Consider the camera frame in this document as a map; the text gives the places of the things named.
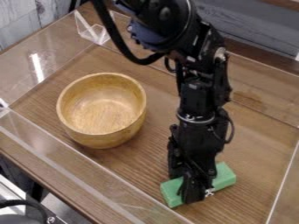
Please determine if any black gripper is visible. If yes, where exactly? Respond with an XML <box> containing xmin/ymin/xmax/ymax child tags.
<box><xmin>167</xmin><ymin>113</ymin><xmax>235</xmax><ymax>204</ymax></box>

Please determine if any green rectangular block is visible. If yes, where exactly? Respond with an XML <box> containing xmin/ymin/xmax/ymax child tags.
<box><xmin>161</xmin><ymin>162</ymin><xmax>237</xmax><ymax>208</ymax></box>

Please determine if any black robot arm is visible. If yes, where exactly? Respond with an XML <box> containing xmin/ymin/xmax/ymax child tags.
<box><xmin>91</xmin><ymin>0</ymin><xmax>235</xmax><ymax>204</ymax></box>

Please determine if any brown wooden bowl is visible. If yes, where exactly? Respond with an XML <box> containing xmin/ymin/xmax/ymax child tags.
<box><xmin>57</xmin><ymin>73</ymin><xmax>147</xmax><ymax>149</ymax></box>

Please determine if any black metal frame with bolt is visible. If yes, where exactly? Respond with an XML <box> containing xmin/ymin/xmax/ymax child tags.
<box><xmin>26</xmin><ymin>193</ymin><xmax>74</xmax><ymax>224</ymax></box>

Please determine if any clear acrylic tray wall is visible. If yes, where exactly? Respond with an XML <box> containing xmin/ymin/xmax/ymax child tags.
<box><xmin>0</xmin><ymin>105</ymin><xmax>193</xmax><ymax>224</ymax></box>

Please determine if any black cable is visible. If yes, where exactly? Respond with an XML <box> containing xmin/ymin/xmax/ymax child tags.
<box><xmin>0</xmin><ymin>199</ymin><xmax>50</xmax><ymax>224</ymax></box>

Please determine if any clear acrylic corner bracket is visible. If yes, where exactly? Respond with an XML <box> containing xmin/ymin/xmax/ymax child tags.
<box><xmin>74</xmin><ymin>10</ymin><xmax>111</xmax><ymax>46</ymax></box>

